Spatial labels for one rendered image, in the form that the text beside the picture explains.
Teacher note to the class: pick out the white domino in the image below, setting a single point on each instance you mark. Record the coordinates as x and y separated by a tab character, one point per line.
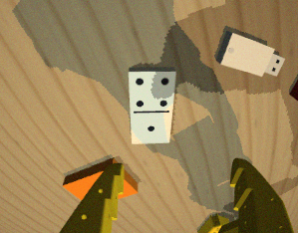
151	103

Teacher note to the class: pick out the white usb stick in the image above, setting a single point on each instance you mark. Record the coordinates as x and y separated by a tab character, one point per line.
244	54

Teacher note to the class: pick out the orange square pad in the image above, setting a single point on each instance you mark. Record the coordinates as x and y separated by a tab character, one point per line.
80	182

